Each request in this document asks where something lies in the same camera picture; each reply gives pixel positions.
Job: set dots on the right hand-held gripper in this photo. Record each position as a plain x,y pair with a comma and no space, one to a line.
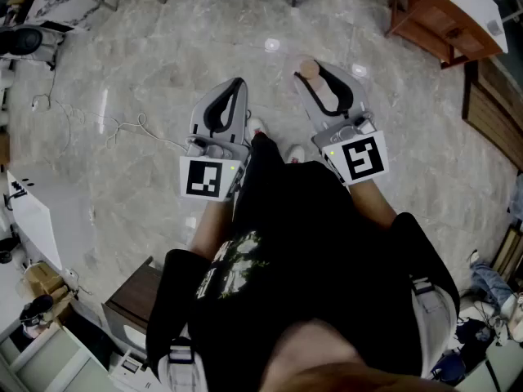
363,157

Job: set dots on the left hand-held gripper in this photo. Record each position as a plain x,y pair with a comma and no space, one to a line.
204,178

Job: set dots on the white bottle with beige cap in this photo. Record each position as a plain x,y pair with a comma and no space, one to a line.
309,68

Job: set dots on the person's left forearm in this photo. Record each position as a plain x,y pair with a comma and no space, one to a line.
212,227

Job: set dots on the person's right forearm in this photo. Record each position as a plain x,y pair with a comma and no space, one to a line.
372,206

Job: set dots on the person's left white shoe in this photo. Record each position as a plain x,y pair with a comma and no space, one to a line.
257,126

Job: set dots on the person's white shoe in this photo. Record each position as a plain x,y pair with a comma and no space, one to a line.
296,153
257,126

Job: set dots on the person's black trousers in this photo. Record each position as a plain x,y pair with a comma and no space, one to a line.
265,149

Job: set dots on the person's right white shoe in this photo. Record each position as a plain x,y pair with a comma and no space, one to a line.
296,153

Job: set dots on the person's black printed t-shirt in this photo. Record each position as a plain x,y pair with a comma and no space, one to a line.
310,239

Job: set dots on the brown slatted wooden panel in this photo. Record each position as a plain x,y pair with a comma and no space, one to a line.
490,108

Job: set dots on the dark brown wooden cabinet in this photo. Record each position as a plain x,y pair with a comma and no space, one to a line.
135,292

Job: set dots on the white panel with black holes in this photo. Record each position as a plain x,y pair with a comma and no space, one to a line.
45,215

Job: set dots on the blue cloth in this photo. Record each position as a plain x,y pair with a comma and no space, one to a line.
492,284

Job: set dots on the cardboard box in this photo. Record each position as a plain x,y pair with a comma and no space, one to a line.
41,278

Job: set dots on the person's face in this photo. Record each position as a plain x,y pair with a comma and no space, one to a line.
318,357

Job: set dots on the white appliance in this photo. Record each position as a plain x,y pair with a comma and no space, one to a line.
130,372

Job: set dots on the white cabinet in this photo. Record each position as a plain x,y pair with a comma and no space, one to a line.
45,362

